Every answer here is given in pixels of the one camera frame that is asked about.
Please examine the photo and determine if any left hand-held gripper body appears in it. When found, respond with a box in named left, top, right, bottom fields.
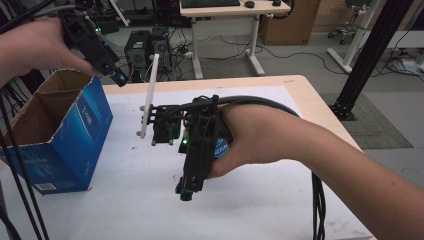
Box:
left=61, top=3, right=121, bottom=78

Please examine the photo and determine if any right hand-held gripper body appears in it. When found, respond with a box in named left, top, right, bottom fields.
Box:
left=135, top=53, right=233, bottom=188

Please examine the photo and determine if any blue cardboard box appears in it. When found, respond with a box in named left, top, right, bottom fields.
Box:
left=0, top=68, right=114, bottom=196

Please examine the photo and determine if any person's left hand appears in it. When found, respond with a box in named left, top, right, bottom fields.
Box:
left=0, top=15, right=102, bottom=89

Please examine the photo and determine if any person's right hand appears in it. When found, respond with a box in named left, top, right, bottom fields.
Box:
left=207, top=103, right=314, bottom=180

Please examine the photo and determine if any black computer tower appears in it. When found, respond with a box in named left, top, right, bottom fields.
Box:
left=123, top=29, right=152, bottom=74

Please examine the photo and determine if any grey computer tower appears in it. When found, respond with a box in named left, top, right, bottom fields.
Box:
left=149, top=25, right=173, bottom=74

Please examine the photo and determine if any white table mat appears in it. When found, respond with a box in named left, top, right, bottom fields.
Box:
left=0, top=84, right=374, bottom=240

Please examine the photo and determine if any black computer case with red lights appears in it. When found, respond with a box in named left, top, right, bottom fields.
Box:
left=153, top=0, right=193, bottom=30

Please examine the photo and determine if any black keyboard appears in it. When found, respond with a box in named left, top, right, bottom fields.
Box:
left=180, top=0, right=242, bottom=9

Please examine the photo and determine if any white-legged wooden desk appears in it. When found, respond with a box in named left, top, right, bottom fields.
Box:
left=179, top=0, right=292, bottom=80

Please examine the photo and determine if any large brown cardboard box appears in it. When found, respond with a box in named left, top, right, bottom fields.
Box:
left=259, top=0, right=322, bottom=46

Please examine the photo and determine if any grey floor mat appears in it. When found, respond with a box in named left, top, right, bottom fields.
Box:
left=319, top=91, right=414, bottom=150

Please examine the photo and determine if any white table leg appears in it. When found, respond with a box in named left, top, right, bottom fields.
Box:
left=326, top=0, right=382, bottom=75

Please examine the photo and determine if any office chair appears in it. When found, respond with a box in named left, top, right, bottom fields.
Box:
left=328, top=0, right=368, bottom=45

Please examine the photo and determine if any grey left gripper cable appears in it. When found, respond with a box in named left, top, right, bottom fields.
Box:
left=32, top=3, right=77, bottom=18

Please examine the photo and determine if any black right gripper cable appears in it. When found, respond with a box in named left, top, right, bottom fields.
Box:
left=164, top=94, right=327, bottom=240

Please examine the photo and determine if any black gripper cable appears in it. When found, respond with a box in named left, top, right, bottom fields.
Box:
left=0, top=0, right=58, bottom=240
left=164, top=94, right=327, bottom=240

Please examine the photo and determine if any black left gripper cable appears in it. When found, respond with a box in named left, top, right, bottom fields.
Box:
left=0, top=0, right=58, bottom=240

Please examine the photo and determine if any black aluminium post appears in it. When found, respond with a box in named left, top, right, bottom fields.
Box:
left=328, top=0, right=415, bottom=122

